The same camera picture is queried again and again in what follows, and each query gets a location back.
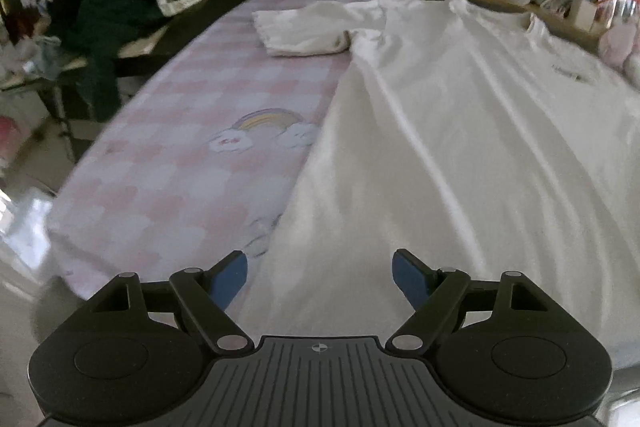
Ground pink checked cartoon desk mat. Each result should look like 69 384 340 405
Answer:
47 0 361 303

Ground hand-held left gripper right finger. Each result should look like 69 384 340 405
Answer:
385 249 553 354

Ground white pink plush bunny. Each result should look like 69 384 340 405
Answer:
597 24 640 84

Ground pile of clothes on chair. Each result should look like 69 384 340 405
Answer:
45 0 263 162

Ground white T-shirt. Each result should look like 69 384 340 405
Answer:
252 0 640 368

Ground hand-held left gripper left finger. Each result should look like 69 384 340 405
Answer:
87 250 255 354

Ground white pen holder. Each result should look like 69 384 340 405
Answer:
570 0 614 32

